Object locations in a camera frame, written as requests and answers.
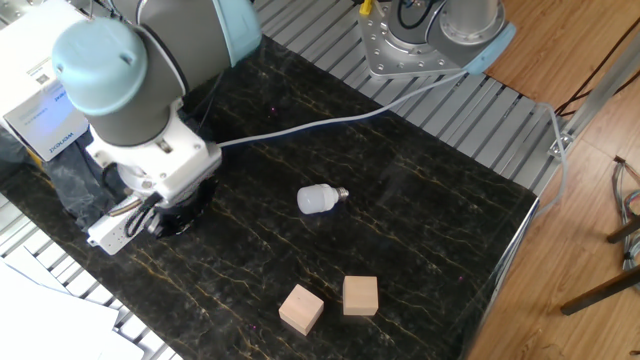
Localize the thin black floor cables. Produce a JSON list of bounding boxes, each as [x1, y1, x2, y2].
[[553, 14, 640, 117]]

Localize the black looped base cable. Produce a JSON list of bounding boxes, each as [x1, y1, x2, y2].
[[396, 0, 442, 31]]

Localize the white LED bulb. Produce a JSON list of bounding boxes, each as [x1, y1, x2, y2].
[[296, 183, 350, 216]]

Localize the grey wire bundle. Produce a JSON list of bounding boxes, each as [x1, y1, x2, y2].
[[612, 154, 640, 274]]

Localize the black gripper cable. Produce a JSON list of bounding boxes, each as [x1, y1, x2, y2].
[[101, 163, 165, 239]]

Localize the dark brown wooden stand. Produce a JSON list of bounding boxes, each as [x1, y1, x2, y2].
[[559, 214, 640, 317]]

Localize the white paper sheets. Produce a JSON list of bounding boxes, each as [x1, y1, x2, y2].
[[0, 247, 184, 360]]

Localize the black wrapped package yellow tape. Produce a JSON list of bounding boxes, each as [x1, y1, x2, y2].
[[0, 127, 131, 234]]

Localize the silver robot mounting plate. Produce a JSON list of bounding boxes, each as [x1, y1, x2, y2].
[[357, 0, 471, 80]]

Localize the wooden cube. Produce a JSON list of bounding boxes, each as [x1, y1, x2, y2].
[[278, 283, 325, 336], [342, 275, 380, 317]]

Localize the white and blue cardboard box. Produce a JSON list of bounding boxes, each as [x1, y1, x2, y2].
[[0, 0, 91, 163]]

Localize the white power strip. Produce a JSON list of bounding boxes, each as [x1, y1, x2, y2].
[[86, 197, 156, 256]]

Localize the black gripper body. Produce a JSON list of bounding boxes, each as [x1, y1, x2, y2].
[[157, 178, 220, 239]]

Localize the aluminium frame post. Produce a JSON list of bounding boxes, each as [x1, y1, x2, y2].
[[547, 43, 640, 160]]

